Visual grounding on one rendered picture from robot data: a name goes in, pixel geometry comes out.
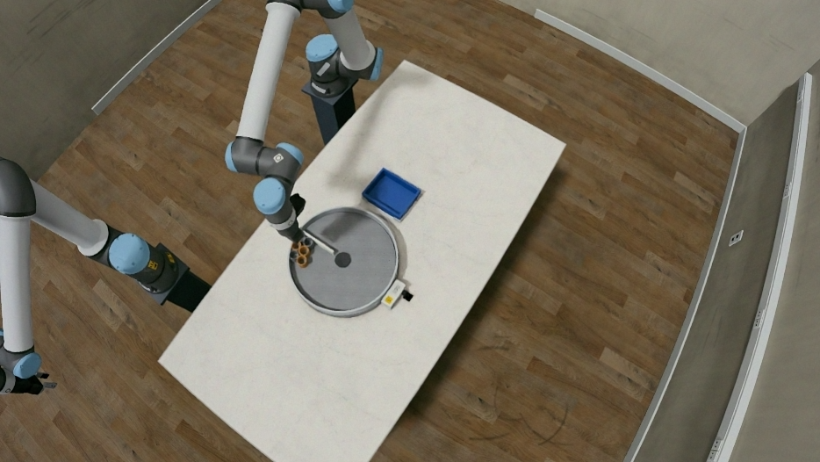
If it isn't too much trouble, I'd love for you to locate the grey turntable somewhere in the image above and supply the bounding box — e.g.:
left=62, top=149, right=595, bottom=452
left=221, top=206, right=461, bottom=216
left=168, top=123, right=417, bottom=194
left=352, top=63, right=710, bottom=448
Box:
left=287, top=206, right=401, bottom=319

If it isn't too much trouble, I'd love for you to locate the blue crate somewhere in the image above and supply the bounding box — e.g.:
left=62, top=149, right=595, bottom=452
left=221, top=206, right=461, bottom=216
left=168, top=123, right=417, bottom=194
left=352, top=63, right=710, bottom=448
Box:
left=361, top=167, right=423, bottom=221

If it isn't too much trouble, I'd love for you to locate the white control box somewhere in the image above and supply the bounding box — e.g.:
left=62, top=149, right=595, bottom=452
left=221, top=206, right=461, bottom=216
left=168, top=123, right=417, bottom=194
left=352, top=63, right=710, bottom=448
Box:
left=380, top=279, right=415, bottom=311

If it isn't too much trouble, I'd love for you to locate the white table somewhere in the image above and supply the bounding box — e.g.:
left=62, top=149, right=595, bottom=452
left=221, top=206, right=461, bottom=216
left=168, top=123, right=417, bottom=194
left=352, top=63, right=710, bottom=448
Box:
left=158, top=59, right=567, bottom=462

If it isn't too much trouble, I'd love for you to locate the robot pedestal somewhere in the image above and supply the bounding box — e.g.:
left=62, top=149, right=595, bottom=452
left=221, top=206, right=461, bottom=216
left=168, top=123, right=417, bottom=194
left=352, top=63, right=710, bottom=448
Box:
left=302, top=80, right=357, bottom=146
left=150, top=256, right=212, bottom=314

